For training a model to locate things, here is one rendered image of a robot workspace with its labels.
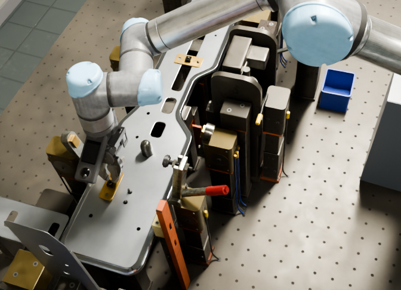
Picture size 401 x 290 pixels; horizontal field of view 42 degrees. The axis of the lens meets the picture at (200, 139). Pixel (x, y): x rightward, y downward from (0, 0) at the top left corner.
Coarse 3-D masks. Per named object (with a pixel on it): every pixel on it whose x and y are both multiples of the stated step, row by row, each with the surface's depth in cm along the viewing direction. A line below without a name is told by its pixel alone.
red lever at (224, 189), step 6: (210, 186) 117; (216, 186) 116; (222, 186) 114; (186, 192) 121; (192, 192) 120; (198, 192) 119; (204, 192) 118; (210, 192) 116; (216, 192) 115; (222, 192) 114; (228, 192) 115
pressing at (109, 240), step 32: (192, 0) 172; (224, 32) 162; (160, 64) 157; (128, 128) 144; (128, 160) 138; (160, 160) 137; (96, 192) 133; (160, 192) 132; (96, 224) 128; (128, 224) 127; (96, 256) 123; (128, 256) 123
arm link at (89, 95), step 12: (72, 72) 105; (84, 72) 105; (96, 72) 105; (72, 84) 104; (84, 84) 104; (96, 84) 105; (72, 96) 107; (84, 96) 106; (96, 96) 106; (84, 108) 108; (96, 108) 109; (108, 108) 112; (96, 120) 112
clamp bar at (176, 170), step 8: (168, 160) 111; (176, 160) 112; (184, 160) 111; (176, 168) 110; (184, 168) 111; (192, 168) 112; (176, 176) 113; (184, 176) 116; (176, 184) 116; (184, 184) 121; (176, 192) 120
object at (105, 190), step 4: (120, 180) 133; (104, 184) 133; (108, 184) 132; (112, 184) 132; (116, 184) 133; (104, 188) 132; (108, 188) 132; (112, 188) 132; (116, 188) 132; (100, 192) 132; (104, 192) 132; (108, 192) 132; (112, 192) 131; (100, 196) 131; (104, 196) 131; (108, 196) 131; (112, 196) 131
